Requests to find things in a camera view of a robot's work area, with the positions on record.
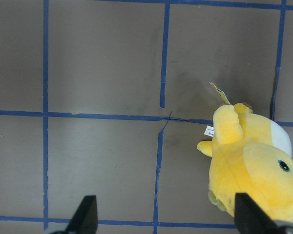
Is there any yellow plush toy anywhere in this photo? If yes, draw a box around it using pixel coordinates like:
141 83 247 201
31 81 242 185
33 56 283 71
197 89 293 222

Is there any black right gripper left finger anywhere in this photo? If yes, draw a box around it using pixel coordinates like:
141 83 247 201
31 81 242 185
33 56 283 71
64 195 98 234

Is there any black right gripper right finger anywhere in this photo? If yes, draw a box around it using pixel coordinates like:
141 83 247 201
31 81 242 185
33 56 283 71
234 193 278 234

